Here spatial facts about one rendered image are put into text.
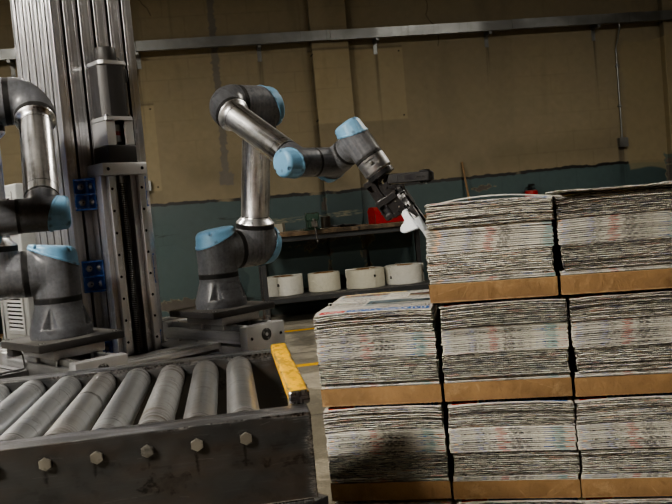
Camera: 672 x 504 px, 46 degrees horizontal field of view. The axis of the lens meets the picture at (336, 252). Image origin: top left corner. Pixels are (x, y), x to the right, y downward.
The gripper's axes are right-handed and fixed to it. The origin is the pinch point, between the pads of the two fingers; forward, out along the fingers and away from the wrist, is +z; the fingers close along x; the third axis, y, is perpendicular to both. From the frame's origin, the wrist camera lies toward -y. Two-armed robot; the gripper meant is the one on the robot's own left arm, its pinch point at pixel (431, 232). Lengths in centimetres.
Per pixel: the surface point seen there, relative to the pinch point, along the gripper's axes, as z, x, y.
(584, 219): 16.8, 17.6, -31.1
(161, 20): -346, -577, 158
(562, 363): 40.9, 18.0, -9.3
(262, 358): 2, 50, 37
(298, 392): 9, 92, 20
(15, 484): -2, 109, 53
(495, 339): 28.5, 17.4, 0.1
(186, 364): -5, 56, 49
